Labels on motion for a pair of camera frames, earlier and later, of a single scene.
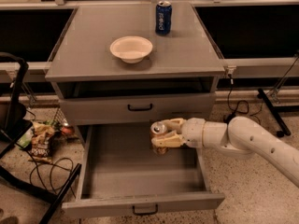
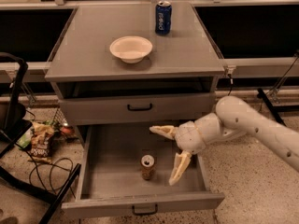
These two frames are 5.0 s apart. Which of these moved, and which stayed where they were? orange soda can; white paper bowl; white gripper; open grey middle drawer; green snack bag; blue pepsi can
Moved: orange soda can; white gripper
Stayed: white paper bowl; green snack bag; blue pepsi can; open grey middle drawer
